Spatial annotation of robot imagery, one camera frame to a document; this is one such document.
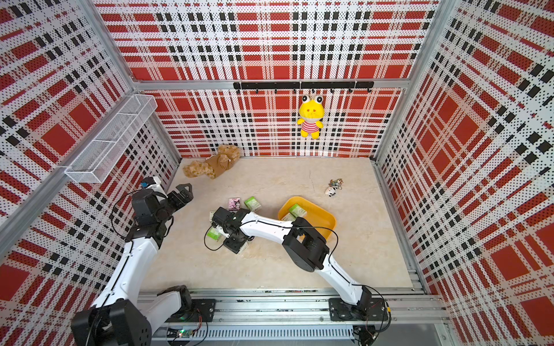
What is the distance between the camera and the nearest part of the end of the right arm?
663 mm

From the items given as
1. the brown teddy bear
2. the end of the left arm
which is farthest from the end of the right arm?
the brown teddy bear

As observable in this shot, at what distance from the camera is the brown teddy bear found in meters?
1.01

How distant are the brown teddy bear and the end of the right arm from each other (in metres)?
0.36
